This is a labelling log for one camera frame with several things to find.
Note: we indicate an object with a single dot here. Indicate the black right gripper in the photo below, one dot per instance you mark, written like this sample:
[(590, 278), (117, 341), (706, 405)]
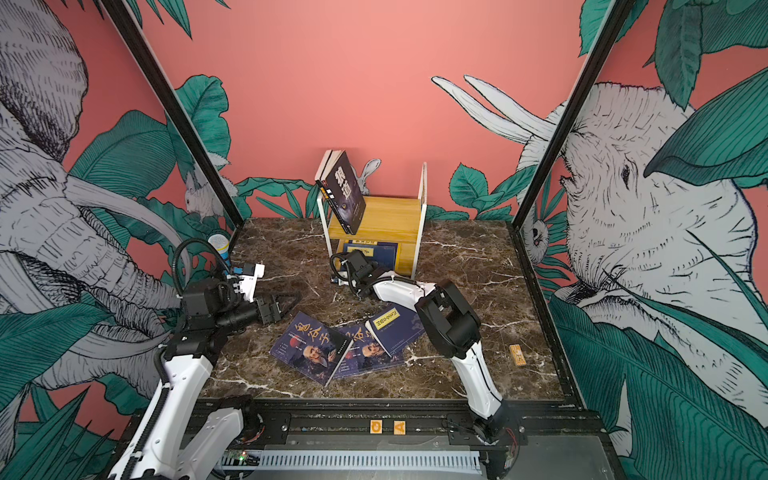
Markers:
[(375, 264)]

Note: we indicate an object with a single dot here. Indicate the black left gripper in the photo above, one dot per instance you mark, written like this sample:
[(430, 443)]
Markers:
[(272, 308)]

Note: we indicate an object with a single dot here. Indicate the navy book yellow label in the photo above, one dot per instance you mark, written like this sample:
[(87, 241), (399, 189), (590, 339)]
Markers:
[(375, 253)]

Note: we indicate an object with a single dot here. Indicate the black wolf cover book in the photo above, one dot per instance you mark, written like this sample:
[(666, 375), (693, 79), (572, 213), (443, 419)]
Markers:
[(341, 190)]

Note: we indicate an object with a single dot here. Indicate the illustrated magazine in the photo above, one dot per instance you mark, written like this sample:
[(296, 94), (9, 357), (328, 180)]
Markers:
[(312, 348), (366, 355)]

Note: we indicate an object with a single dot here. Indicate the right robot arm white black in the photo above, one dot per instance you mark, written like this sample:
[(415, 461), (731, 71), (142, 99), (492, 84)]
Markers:
[(451, 324)]

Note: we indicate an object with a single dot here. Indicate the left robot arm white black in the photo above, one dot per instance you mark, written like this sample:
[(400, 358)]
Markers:
[(157, 449)]

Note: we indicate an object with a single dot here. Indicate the wooden white-framed book shelf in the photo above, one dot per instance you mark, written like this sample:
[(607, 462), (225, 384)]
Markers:
[(387, 219)]

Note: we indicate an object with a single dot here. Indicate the dark brown leaning book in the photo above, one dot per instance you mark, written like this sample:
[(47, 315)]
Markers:
[(328, 160)]

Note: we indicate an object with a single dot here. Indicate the small wooden block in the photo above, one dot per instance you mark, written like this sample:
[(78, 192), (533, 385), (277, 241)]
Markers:
[(517, 355)]

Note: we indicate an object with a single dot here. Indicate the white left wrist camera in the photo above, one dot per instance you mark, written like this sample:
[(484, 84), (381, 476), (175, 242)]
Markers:
[(245, 278)]

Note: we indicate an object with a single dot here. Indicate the black front rail base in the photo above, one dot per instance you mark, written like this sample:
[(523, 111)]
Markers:
[(275, 421)]

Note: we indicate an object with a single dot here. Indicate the white slotted cable duct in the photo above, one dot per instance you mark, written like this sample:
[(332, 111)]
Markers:
[(333, 460)]

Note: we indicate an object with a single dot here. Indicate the left black frame post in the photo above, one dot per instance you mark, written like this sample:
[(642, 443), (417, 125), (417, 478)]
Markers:
[(125, 23)]

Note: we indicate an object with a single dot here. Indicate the black frame post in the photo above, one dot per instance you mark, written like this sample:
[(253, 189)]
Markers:
[(125, 23), (613, 22)]

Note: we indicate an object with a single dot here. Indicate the right black frame post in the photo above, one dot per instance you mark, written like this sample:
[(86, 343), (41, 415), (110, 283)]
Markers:
[(613, 22)]

